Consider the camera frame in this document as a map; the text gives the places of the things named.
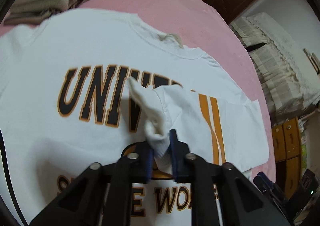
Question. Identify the white printed t-shirt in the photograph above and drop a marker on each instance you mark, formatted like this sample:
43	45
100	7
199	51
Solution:
215	129

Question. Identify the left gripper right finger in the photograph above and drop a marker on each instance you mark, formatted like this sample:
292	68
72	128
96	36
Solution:
181	158

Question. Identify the wooden drawer cabinet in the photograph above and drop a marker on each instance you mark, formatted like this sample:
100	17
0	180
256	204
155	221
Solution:
287	152

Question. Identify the beige lace-covered furniture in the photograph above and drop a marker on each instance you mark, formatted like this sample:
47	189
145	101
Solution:
287	76

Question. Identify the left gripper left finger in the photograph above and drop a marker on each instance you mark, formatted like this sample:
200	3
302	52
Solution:
136	162

